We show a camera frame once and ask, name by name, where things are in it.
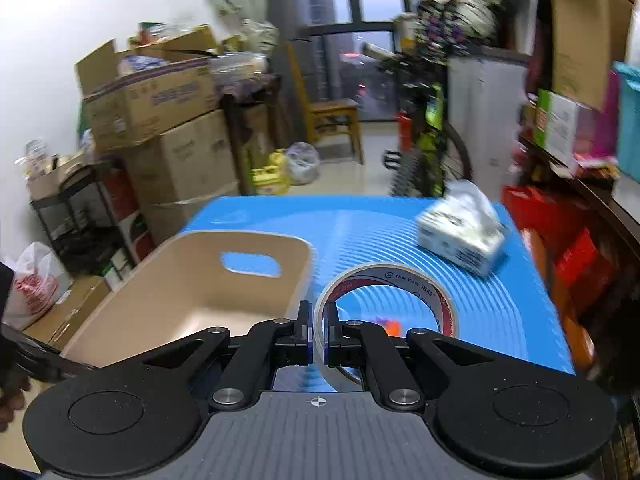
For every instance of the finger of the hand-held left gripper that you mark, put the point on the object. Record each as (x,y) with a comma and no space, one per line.
(45,357)

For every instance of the person's left hand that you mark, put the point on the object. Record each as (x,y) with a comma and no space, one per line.
(12,405)

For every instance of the red green white box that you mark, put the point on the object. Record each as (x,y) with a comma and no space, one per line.
(132,220)

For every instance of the small open cardboard box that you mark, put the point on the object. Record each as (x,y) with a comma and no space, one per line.
(190,40)

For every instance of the yellow oil jug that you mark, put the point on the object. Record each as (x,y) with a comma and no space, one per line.
(272,175)

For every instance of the black metal rack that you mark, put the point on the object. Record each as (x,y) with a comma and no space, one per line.
(70,196)

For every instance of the tall brown cardboard box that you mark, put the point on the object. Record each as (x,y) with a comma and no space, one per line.
(585,45)

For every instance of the large brown cardboard box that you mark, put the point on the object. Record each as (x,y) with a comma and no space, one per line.
(185,165)

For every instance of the pink box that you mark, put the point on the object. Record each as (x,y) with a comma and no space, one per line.
(600,125)

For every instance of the clear plastic bag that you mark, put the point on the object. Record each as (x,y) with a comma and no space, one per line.
(237,65)

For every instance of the dark wooden shelf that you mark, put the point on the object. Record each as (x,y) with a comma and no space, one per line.
(600,200)

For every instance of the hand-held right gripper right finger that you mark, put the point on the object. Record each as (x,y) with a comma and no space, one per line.
(330,332)

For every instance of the blue silicone mat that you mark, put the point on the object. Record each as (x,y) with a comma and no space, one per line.
(350,230)

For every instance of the white knotted plastic bag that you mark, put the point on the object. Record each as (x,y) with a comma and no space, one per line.
(302,162)

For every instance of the green black bicycle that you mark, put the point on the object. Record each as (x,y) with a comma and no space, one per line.
(425,160)

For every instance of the white red plastic bag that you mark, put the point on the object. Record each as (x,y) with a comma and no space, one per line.
(35,285)

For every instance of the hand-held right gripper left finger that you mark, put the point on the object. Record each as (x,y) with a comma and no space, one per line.
(304,332)

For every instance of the open printed cardboard box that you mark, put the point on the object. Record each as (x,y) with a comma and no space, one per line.
(150,105)

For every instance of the red paper bag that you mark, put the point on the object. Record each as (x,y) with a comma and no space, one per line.
(530,210)

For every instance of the flat brown cardboard box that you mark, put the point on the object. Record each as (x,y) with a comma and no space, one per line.
(70,310)

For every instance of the teal box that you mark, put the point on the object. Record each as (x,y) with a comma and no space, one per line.
(629,120)

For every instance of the clear packing tape roll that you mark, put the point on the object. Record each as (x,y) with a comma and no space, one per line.
(380,272)

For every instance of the red carton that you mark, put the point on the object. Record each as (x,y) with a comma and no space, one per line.
(580,265)

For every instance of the white cabinet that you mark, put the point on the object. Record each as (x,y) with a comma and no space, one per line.
(490,125)

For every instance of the beige plastic storage bin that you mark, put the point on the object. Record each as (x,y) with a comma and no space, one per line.
(150,300)

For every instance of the wooden chair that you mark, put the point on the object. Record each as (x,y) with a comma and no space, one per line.
(332,107)

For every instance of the floral printed cloth bag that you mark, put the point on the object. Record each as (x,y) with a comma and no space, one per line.
(450,20)

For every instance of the white printed tissue box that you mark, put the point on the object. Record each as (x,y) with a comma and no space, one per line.
(460,240)

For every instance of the orange purple utility knife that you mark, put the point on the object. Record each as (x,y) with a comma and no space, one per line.
(394,329)

